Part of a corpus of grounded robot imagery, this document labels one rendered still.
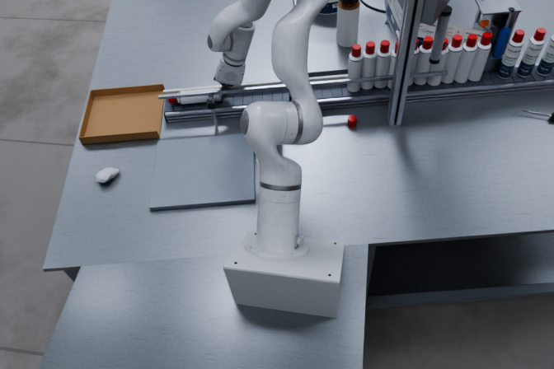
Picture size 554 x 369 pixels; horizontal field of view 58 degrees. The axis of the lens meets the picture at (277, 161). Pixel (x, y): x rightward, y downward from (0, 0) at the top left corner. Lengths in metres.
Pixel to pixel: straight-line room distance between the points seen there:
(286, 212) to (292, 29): 0.49
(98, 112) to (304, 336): 1.22
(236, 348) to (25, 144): 2.28
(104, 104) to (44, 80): 1.68
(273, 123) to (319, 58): 0.83
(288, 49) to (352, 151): 0.62
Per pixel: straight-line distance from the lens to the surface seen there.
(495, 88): 2.10
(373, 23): 2.31
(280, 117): 1.34
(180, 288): 1.62
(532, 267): 2.45
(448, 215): 1.73
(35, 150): 3.38
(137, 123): 2.06
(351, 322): 1.53
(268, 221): 1.41
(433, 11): 1.61
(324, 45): 2.18
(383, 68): 1.93
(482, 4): 2.02
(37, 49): 4.14
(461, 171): 1.85
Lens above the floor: 2.26
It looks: 52 degrees down
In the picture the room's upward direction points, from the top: 6 degrees counter-clockwise
